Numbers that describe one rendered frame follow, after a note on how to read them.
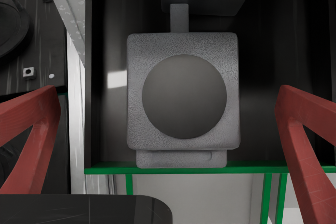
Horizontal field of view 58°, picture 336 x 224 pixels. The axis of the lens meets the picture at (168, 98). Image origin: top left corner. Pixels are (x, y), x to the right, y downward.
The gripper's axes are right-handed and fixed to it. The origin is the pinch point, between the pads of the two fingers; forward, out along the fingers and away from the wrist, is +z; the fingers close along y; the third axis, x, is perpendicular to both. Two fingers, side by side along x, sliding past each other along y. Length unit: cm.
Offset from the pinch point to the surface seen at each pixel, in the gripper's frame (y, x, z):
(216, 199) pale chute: -5.2, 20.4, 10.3
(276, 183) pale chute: -11.1, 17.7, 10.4
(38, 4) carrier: 23, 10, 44
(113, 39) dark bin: 3.2, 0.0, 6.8
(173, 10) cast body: -0.3, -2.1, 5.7
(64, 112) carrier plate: 14.9, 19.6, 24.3
